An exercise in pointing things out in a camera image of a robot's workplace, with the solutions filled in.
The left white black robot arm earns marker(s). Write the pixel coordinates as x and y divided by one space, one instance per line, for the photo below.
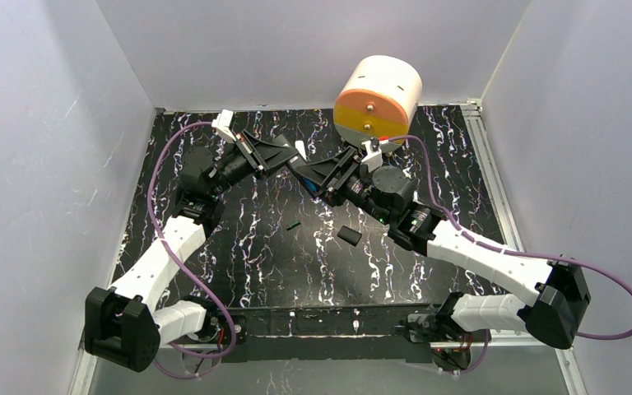
123 324

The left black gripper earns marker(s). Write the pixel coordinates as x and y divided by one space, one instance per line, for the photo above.
252 155

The round three-drawer storage box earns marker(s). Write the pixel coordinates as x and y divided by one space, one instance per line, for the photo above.
380 99

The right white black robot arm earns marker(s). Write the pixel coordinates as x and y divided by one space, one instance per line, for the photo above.
546 297

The small white remote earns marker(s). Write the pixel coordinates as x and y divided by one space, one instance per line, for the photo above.
300 147

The black remote battery cover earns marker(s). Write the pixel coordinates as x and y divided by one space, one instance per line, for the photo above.
347 234

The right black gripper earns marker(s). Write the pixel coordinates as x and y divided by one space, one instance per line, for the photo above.
346 175

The black tv remote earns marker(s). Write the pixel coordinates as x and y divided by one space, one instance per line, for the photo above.
299 169

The blue battery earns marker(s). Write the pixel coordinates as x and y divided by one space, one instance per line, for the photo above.
310 185

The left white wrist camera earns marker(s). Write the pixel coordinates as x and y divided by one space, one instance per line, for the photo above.
222 125

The green black battery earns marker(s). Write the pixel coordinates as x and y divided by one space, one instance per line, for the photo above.
293 225

